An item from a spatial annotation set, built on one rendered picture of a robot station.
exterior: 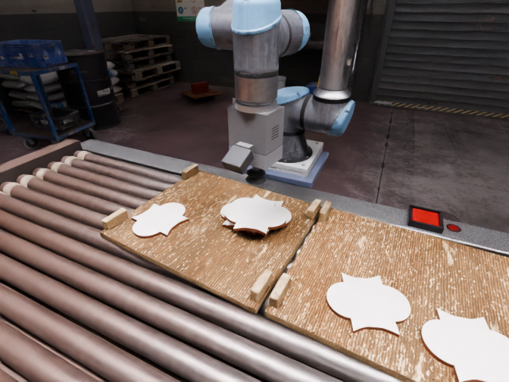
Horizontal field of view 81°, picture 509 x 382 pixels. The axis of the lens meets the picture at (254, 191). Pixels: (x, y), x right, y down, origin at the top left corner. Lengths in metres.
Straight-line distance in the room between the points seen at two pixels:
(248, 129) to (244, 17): 0.17
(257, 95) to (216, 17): 0.21
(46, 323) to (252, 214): 0.42
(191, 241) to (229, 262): 0.11
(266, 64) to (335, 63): 0.46
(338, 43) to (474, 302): 0.68
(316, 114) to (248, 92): 0.50
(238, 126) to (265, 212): 0.22
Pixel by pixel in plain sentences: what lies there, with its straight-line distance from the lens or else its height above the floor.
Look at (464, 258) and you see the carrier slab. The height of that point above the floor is 0.94.
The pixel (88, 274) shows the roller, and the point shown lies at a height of 0.92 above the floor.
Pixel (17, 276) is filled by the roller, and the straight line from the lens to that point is 0.77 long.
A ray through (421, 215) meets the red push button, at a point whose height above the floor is 0.93.
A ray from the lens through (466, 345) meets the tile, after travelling 0.59.
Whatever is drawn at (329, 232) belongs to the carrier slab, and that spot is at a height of 0.94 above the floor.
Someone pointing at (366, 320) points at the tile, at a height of 0.94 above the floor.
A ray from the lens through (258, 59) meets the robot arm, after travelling 0.50.
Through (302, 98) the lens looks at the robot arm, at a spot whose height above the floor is 1.12.
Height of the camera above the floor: 1.38
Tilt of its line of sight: 32 degrees down
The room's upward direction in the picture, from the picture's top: straight up
